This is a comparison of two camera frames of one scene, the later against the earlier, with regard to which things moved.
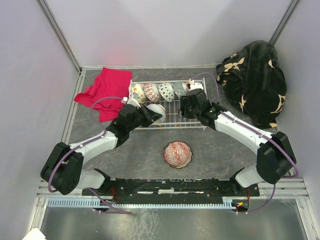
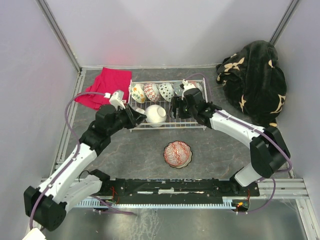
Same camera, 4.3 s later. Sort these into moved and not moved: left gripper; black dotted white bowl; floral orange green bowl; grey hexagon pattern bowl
Moved: left gripper
Not moved: floral orange green bowl; grey hexagon pattern bowl; black dotted white bowl
